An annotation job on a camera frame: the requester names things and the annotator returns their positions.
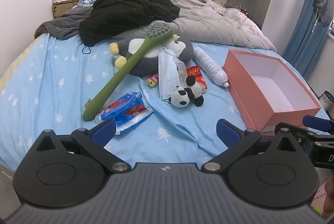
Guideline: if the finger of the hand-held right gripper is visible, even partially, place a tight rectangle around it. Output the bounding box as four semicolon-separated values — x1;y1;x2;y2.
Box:
296;128;334;145
304;115;334;133

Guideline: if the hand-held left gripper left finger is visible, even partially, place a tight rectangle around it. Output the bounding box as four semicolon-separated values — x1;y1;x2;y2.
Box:
26;119;130;172

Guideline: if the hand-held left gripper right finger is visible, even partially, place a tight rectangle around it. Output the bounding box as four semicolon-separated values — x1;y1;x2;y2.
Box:
202;119;307;172

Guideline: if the blue wet wipes packet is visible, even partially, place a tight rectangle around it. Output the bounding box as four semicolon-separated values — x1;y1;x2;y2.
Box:
94;91;154;136

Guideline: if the pink cardboard box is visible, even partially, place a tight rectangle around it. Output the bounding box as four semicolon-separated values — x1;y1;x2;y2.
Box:
222;49;322;133

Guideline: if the panda plush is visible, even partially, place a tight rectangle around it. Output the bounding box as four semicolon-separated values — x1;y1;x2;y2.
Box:
168;75;205;109

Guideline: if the red foil candy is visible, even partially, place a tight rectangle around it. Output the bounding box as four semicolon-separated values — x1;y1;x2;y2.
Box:
186;66;202;79

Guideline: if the small colourful toy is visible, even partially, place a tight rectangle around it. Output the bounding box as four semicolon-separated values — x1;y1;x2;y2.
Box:
147;74;159;87

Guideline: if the blue face mask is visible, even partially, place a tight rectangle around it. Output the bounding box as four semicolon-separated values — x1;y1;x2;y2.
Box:
158;47;187;106

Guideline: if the person's right forearm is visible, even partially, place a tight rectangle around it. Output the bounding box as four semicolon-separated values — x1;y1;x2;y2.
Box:
323;178;334;215

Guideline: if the white trash bin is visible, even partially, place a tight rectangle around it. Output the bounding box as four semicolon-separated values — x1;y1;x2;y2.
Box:
320;91;334;110

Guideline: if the green back brush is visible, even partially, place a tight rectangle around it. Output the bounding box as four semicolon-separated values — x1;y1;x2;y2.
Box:
83;20;174;122

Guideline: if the white spray bottle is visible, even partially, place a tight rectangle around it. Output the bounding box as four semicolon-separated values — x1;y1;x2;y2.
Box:
193;47;230;88

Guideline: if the light blue bed sheet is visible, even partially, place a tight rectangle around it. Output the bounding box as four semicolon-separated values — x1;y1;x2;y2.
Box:
0;31;332;172

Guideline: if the grey penguin plush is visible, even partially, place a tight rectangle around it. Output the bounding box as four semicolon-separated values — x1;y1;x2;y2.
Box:
110;34;195;77

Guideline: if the blue curtain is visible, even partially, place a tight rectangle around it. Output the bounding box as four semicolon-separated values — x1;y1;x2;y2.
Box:
283;0;332;76

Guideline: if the light grey duvet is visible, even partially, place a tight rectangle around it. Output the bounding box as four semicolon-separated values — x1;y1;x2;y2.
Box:
162;0;277;51

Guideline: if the dark grey blanket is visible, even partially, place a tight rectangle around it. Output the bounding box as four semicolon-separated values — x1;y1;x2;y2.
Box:
34;5;94;40

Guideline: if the black garment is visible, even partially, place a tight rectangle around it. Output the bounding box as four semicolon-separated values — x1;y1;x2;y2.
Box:
79;0;180;47

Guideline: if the row of cosmetic bottles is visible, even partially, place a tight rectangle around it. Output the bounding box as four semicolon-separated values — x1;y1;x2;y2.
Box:
227;4;249;15

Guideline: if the brown cardboard box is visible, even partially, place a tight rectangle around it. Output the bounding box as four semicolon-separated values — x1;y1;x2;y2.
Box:
52;0;81;20

